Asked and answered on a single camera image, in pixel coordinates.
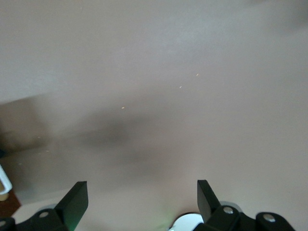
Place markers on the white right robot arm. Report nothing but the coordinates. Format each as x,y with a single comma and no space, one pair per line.
185,223

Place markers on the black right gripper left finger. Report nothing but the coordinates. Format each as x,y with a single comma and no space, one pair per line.
69,211

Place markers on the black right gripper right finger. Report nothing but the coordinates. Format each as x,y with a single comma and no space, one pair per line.
209,207

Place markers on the brown table cover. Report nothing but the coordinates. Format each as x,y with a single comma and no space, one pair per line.
168,60

